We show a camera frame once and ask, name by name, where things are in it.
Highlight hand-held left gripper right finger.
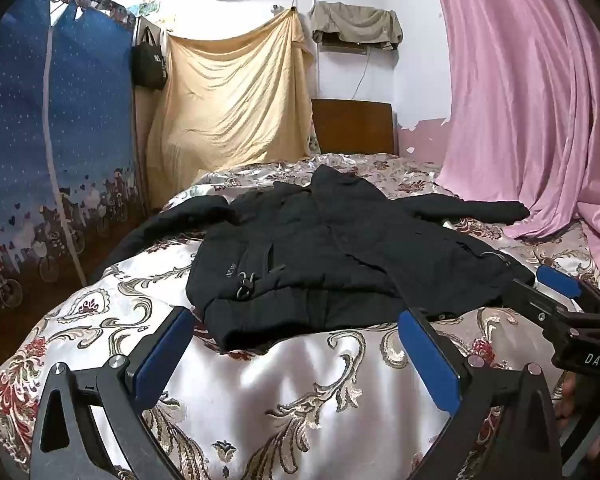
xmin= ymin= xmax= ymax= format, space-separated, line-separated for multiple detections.
xmin=397 ymin=307 xmax=564 ymax=480

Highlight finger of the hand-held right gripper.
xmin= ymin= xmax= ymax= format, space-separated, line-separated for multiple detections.
xmin=501 ymin=277 xmax=556 ymax=333
xmin=534 ymin=264 xmax=600 ymax=311

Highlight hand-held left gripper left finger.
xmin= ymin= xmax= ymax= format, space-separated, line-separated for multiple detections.
xmin=29 ymin=306 xmax=196 ymax=480

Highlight black padded jacket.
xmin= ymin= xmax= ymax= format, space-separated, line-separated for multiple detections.
xmin=97 ymin=164 xmax=537 ymax=355

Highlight person's right hand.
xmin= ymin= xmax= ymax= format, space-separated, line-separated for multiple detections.
xmin=554 ymin=374 xmax=583 ymax=422

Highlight floral satin bedspread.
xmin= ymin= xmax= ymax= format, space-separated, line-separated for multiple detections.
xmin=0 ymin=152 xmax=600 ymax=480

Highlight pink curtain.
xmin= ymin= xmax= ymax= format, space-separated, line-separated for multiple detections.
xmin=426 ymin=0 xmax=600 ymax=302

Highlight brown wooden headboard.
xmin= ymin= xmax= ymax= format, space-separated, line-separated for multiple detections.
xmin=311 ymin=98 xmax=399 ymax=156

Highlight yellow hanging sheet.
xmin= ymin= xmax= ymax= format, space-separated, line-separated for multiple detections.
xmin=145 ymin=6 xmax=317 ymax=211

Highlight blue printed fabric wardrobe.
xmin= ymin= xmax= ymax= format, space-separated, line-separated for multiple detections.
xmin=0 ymin=0 xmax=150 ymax=358

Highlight black hanging bag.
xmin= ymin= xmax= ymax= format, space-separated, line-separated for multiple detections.
xmin=131 ymin=24 xmax=169 ymax=92

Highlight khaki draped cloth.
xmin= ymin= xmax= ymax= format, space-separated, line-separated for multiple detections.
xmin=308 ymin=1 xmax=405 ymax=53

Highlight thin wall cable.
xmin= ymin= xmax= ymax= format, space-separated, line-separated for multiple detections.
xmin=351 ymin=50 xmax=374 ymax=101

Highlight colourful wall stickers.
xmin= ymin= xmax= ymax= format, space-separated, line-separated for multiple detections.
xmin=129 ymin=0 xmax=164 ymax=25

